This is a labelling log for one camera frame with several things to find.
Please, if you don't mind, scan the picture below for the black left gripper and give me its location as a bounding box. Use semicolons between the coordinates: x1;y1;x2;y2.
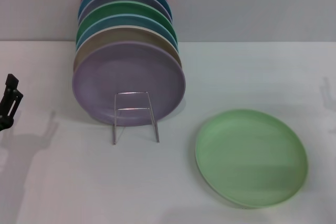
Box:
0;73;24;132

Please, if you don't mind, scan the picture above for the light green plate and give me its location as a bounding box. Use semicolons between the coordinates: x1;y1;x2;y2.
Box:
194;108;308;210

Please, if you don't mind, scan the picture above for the lavender purple plate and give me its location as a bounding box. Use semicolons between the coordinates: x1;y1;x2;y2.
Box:
71;41;186;127

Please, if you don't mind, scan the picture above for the beige plate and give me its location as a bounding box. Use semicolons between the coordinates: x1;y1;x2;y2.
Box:
72;25;182;78

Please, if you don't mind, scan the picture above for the light blue plate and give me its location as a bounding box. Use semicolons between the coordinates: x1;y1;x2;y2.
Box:
75;13;179;51

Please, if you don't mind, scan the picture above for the dark green plate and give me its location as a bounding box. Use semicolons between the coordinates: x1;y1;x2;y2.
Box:
76;0;177;44

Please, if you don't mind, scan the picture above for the wire plate rack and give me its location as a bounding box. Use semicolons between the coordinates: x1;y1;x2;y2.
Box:
112;91;160;145

